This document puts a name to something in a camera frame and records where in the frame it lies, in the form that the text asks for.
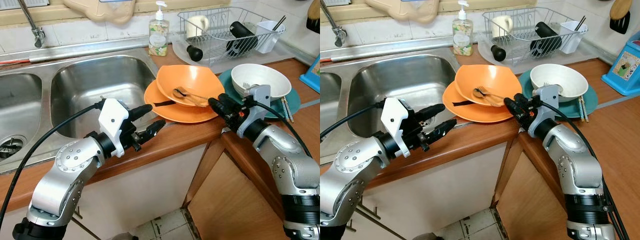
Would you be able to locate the soap pump bottle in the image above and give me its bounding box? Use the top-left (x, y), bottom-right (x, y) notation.
top-left (148, 1), bottom-right (171, 57)
top-left (452, 0), bottom-right (475, 57)

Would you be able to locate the teal plate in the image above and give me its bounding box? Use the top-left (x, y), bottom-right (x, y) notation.
top-left (218, 67), bottom-right (302, 120)
top-left (518, 68), bottom-right (599, 120)

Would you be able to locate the black bottle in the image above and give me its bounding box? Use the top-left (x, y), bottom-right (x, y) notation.
top-left (530, 21), bottom-right (563, 57)
top-left (225, 21), bottom-right (259, 57)

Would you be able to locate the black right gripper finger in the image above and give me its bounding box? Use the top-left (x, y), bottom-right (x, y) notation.
top-left (207, 97), bottom-right (228, 121)
top-left (503, 97), bottom-right (525, 121)
top-left (514, 92), bottom-right (537, 108)
top-left (216, 92), bottom-right (240, 109)

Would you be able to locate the white cutlery holder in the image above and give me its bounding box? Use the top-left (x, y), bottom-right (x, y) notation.
top-left (255, 20), bottom-right (287, 55)
top-left (558, 20), bottom-right (589, 54)

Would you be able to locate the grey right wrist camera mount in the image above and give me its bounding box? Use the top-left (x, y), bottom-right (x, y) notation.
top-left (236, 84), bottom-right (273, 140)
top-left (530, 84), bottom-right (561, 138)

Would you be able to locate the stainless steel sink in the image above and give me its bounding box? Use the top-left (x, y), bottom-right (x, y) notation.
top-left (320, 50), bottom-right (462, 166)
top-left (0, 50), bottom-right (162, 174)

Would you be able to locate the wire dish rack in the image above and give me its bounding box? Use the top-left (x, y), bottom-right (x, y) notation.
top-left (177, 6), bottom-right (287, 56)
top-left (482, 6), bottom-right (590, 55)

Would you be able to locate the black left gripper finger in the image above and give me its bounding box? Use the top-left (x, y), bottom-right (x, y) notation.
top-left (129, 103), bottom-right (154, 120)
top-left (139, 119), bottom-right (167, 143)
top-left (425, 118), bottom-right (458, 144)
top-left (413, 103), bottom-right (447, 122)

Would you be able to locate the metal spoon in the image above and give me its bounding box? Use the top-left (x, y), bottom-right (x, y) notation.
top-left (472, 86), bottom-right (508, 103)
top-left (172, 86), bottom-right (211, 104)

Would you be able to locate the deep orange plate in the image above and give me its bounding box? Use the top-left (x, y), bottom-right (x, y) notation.
top-left (155, 64), bottom-right (226, 108)
top-left (454, 64), bottom-right (523, 107)

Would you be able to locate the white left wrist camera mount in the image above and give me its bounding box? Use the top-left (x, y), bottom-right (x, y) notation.
top-left (380, 97), bottom-right (413, 158)
top-left (97, 98), bottom-right (132, 158)

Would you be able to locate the metal faucet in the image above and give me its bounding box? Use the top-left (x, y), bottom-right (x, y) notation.
top-left (17, 0), bottom-right (47, 49)
top-left (320, 0), bottom-right (348, 48)

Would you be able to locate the grey drain tray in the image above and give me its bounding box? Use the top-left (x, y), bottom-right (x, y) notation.
top-left (170, 34), bottom-right (303, 69)
top-left (476, 34), bottom-right (601, 68)

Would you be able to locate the white mug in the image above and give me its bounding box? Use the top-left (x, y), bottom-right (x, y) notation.
top-left (185, 15), bottom-right (210, 40)
top-left (491, 15), bottom-right (515, 39)

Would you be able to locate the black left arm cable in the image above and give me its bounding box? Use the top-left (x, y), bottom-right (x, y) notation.
top-left (0, 101), bottom-right (106, 223)
top-left (320, 100), bottom-right (387, 140)

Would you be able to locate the white bowl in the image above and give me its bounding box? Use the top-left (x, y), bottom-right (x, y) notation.
top-left (230, 63), bottom-right (293, 100)
top-left (529, 63), bottom-right (590, 99)

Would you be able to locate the blue plastic box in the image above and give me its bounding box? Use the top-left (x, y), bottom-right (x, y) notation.
top-left (299, 53), bottom-right (321, 94)
top-left (601, 36), bottom-right (640, 97)

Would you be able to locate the sink drain strainer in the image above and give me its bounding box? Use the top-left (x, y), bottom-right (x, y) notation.
top-left (0, 134), bottom-right (24, 161)

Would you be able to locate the black spatula wooden handle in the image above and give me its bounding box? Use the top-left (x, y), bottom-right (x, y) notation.
top-left (608, 0), bottom-right (634, 35)
top-left (305, 0), bottom-right (321, 35)

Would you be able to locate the kitchen cabinet orange wood countertop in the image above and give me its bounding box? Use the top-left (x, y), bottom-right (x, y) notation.
top-left (320, 57), bottom-right (640, 240)
top-left (0, 57), bottom-right (321, 240)

